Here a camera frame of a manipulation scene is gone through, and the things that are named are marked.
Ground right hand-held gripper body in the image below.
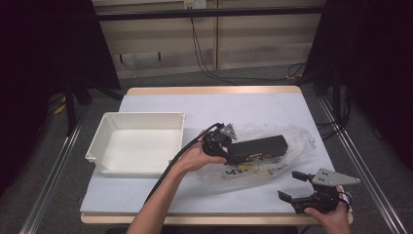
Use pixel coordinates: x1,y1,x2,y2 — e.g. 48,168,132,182
291,167,362,215

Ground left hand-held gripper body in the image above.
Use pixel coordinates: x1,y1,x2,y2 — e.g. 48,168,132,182
201,122,239,158

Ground long black box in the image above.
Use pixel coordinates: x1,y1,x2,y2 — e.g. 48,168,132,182
227,135,289,166

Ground clear plastic bag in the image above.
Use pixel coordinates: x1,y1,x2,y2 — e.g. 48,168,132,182
191,122,318,197

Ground person's left hand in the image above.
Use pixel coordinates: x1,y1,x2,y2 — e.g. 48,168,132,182
176,129,228,176

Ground person's right hand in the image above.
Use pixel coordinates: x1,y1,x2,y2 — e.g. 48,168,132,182
303,186,354,234

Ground flat yellow item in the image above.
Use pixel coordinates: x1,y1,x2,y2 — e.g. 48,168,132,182
240,164,272,176

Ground pale blue table mat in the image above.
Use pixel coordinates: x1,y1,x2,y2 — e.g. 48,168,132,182
80,93,354,215

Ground white plastic box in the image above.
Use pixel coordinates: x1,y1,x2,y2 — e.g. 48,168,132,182
85,111,187,178

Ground pale wooden cabinet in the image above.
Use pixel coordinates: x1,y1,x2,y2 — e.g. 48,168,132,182
92,0,326,80

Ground black horizontal bar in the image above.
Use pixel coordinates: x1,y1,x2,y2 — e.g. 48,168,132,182
95,5,326,22

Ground dark curtain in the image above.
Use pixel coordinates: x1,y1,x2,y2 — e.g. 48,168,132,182
0,0,122,196
304,0,413,172

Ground black stand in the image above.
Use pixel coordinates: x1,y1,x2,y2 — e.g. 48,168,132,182
62,79,125,137

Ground left hand-held gripper cable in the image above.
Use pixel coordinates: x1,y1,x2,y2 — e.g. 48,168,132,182
143,122,226,205

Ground metal floor rail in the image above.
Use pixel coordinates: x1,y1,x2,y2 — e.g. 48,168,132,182
19,108,90,234
317,97,408,234

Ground black floor cables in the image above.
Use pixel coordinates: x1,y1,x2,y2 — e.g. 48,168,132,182
315,86,354,141

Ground black hanging cable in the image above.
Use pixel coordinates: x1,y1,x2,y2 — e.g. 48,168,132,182
189,18,307,87

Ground white wall socket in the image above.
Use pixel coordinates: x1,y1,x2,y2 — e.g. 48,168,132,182
183,0,208,10

